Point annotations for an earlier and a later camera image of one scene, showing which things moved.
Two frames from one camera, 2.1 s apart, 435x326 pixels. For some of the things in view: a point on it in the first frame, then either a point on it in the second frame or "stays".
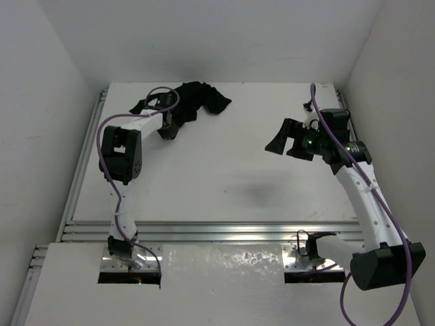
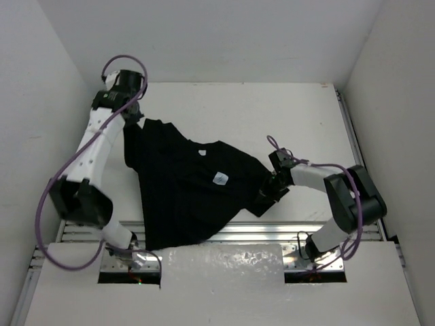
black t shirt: (191, 98) → (190, 189)
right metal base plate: (292, 261) stays
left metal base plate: (109, 263) stays
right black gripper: (291, 128) → (266, 194)
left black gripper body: (168, 127) → (132, 111)
